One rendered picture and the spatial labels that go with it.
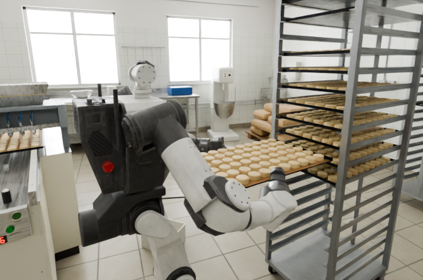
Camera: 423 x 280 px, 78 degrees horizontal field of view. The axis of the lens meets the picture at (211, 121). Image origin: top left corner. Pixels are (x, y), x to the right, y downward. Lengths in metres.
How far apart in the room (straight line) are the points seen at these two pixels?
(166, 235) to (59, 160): 1.26
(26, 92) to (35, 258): 1.02
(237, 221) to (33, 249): 1.13
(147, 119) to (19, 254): 1.07
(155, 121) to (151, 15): 4.72
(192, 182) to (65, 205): 1.72
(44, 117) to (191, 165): 1.63
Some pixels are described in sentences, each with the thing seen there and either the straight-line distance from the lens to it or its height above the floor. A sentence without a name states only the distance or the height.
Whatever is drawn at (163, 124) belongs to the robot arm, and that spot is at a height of 1.30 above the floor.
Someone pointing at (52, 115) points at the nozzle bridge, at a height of 1.10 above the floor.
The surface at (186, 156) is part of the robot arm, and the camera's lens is 0.63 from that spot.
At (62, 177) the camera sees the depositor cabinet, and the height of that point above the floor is 0.66.
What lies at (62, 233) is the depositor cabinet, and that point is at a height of 0.23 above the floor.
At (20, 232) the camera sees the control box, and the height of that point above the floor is 0.73.
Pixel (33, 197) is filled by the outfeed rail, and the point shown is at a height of 0.88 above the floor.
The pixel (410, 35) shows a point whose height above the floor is 1.59.
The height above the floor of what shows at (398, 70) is 1.41.
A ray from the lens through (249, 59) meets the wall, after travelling 5.97.
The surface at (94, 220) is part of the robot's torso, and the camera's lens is 0.99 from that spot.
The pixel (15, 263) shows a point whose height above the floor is 0.57.
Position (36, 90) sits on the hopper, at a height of 1.28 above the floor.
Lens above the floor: 1.45
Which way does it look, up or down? 13 degrees down
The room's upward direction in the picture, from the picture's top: straight up
